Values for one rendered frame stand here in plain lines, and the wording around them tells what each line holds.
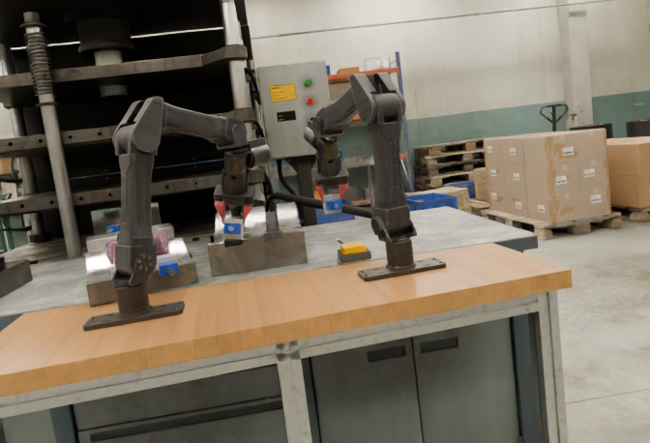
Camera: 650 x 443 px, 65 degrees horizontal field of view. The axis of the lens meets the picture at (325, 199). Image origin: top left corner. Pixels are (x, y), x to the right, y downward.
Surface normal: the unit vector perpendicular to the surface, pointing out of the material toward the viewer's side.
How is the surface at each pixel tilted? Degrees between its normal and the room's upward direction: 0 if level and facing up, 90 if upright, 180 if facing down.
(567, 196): 85
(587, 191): 81
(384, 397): 90
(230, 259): 90
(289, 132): 90
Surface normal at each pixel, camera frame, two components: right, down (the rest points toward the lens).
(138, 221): 0.70, -0.11
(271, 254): 0.11, 0.10
